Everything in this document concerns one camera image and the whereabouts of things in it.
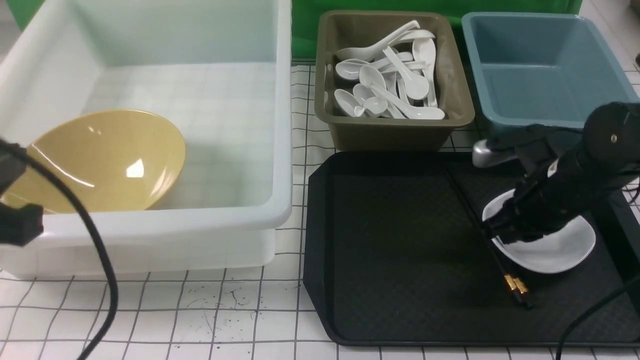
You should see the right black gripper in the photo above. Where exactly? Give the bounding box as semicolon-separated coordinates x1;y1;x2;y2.
482;160;606;245

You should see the small white square dish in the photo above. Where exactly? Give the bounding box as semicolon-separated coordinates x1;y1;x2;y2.
482;189;597;275

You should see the black chopstick gold band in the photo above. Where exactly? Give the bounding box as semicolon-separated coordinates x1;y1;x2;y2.
445;167;526;306
480;223;534;310

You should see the white soup spoon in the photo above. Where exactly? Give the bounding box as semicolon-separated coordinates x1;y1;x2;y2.
333;83;389;118

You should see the yellow noodle bowl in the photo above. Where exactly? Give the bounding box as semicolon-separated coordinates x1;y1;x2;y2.
26;109;186;213

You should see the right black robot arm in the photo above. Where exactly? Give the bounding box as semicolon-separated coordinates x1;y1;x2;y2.
472;102;639;245

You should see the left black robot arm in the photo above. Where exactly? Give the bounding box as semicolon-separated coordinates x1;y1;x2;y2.
0;139;44;248

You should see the blue plastic bin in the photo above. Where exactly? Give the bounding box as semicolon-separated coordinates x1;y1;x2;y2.
461;12;639;149

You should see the white spoon front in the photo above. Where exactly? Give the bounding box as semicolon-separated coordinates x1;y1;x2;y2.
359;64;446;120

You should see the black serving tray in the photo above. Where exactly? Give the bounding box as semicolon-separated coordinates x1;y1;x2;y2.
302;152;640;347

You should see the white spoon centre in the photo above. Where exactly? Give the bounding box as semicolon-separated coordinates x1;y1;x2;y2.
382;46;430;101

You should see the white spoon right side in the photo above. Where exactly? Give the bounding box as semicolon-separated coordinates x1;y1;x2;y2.
412;38;439;108

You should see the white spoon left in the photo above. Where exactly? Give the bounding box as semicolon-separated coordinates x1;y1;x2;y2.
334;59;370;81

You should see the long white spoon top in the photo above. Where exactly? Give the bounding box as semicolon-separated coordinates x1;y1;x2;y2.
335;20;421;62

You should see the olive brown spoon bin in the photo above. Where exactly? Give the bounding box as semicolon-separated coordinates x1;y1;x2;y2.
315;10;475;151

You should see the large white plastic tub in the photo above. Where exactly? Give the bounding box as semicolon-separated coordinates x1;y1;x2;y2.
1;0;293;275

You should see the green backdrop board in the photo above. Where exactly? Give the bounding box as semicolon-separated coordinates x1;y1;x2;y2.
1;0;583;65

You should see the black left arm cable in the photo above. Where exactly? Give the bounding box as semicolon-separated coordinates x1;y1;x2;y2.
0;140;120;360

